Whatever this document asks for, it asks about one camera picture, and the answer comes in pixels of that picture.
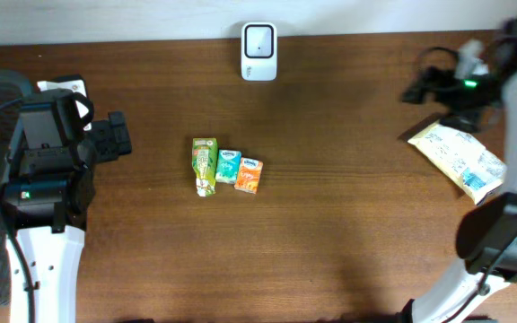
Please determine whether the orange tissue pack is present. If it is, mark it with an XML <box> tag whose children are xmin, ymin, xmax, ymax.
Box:
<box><xmin>234</xmin><ymin>157</ymin><xmax>263</xmax><ymax>194</ymax></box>

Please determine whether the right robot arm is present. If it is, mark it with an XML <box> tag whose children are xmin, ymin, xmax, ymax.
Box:
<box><xmin>393</xmin><ymin>16</ymin><xmax>517</xmax><ymax>322</ymax></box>

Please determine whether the teal tissue pack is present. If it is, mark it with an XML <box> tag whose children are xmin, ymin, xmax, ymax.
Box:
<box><xmin>215</xmin><ymin>150</ymin><xmax>241</xmax><ymax>184</ymax></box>

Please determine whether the green juice carton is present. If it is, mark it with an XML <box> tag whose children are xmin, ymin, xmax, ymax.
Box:
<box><xmin>192</xmin><ymin>138</ymin><xmax>218</xmax><ymax>197</ymax></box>

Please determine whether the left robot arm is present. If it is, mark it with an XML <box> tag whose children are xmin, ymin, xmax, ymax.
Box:
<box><xmin>0</xmin><ymin>89</ymin><xmax>132</xmax><ymax>322</ymax></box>

